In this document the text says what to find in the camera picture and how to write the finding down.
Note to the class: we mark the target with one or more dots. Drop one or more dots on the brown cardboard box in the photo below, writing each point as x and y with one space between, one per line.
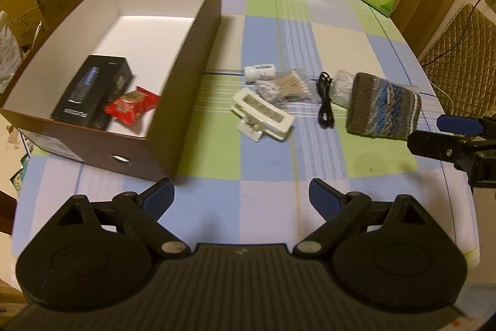
186 90

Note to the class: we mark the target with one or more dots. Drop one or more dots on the red snack packet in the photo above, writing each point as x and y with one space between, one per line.
131 106

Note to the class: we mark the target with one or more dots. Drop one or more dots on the quilted brown chair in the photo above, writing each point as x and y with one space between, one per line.
465 51

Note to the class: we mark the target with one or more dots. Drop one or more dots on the clear bag of white items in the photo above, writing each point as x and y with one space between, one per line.
343 88

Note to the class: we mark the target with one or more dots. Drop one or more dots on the black product box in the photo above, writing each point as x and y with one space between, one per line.
91 92

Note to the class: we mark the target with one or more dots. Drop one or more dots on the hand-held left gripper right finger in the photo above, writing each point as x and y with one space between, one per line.
323 199

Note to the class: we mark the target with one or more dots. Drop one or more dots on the low cardboard box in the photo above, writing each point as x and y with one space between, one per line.
19 20

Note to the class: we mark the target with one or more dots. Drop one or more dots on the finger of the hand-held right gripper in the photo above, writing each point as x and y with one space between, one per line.
457 123
430 145

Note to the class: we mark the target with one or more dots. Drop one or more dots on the bag of cotton swabs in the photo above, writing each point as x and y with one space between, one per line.
288 84

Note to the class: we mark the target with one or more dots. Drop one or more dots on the small white bottle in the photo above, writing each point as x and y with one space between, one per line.
260 73

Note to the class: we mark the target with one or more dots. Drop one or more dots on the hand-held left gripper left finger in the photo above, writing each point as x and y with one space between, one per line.
159 199

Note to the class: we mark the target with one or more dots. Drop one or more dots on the checkered tablecloth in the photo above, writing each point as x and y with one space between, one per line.
271 160

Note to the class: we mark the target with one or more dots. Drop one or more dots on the striped knit sock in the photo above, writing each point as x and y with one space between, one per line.
381 106

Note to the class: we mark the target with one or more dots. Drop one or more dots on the white hair clip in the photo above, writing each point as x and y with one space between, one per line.
263 114

